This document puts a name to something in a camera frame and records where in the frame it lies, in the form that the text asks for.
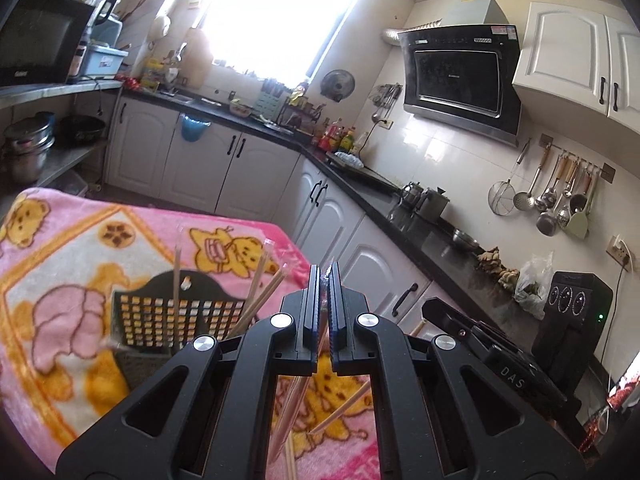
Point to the green knife block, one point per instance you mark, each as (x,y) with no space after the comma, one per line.
(267,100)

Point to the ginger roots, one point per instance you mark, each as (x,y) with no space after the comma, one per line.
(497,270)

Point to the black range hood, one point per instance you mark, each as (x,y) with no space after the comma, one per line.
(455,75)

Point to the row of condiment bottles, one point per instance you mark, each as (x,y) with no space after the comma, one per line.
(340,140)

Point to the small wall fan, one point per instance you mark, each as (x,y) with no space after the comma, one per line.
(338,85)

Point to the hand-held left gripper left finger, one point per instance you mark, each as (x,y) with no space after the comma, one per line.
(312,320)

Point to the stacked steel steamer pot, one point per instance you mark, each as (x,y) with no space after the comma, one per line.
(27,150)

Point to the set of chopsticks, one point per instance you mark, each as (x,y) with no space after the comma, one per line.
(176,280)

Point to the wooden cutting board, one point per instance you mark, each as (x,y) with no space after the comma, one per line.
(197,57)

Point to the white base cabinets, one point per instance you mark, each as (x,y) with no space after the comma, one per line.
(200,160)

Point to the black wok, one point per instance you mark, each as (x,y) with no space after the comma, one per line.
(82,127)

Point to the black microwave oven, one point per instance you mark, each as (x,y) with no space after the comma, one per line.
(35,35)

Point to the black kitchen countertop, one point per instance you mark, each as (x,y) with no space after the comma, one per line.
(440,255)

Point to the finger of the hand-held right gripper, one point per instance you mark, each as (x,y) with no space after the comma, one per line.
(452,322)

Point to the black electric kettle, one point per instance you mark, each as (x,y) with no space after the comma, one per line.
(105,5)

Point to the white wall socket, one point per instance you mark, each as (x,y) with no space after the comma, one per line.
(385,124)

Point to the clear plastic bag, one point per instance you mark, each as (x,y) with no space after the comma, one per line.
(532,287)

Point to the blue storage box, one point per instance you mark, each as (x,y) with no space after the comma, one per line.
(102,57)

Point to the steel lidded jug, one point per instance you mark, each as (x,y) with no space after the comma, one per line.
(432,206)

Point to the black gas cooktop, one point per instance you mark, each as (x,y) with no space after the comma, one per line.
(370,177)

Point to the row of hanging utensils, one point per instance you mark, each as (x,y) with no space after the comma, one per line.
(547,222)

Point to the metal shelf table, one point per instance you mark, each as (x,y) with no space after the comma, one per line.
(50,92)

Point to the small steel teapot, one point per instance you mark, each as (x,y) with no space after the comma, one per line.
(412,196)

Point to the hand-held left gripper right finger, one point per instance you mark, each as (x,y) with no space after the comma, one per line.
(336,310)

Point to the bowl of food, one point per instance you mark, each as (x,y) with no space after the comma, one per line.
(241,108)

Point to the chopstick pair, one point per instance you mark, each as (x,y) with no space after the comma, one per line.
(417,329)
(325,310)

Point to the steel bowl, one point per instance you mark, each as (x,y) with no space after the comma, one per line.
(466,241)

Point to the silver exhaust duct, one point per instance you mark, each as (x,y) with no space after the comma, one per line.
(410,32)

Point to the wall socket with plug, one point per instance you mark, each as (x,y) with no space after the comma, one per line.
(620,250)

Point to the white upper cabinet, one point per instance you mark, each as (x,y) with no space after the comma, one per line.
(560,55)

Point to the printed pink blanket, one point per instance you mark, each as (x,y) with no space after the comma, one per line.
(60,260)

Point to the small hanging utensil rack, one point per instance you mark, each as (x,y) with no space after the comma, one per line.
(385,100)

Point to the blue hanging bin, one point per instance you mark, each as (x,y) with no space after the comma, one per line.
(194,130)

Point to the kitchen window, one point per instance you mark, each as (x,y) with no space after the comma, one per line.
(280,15)

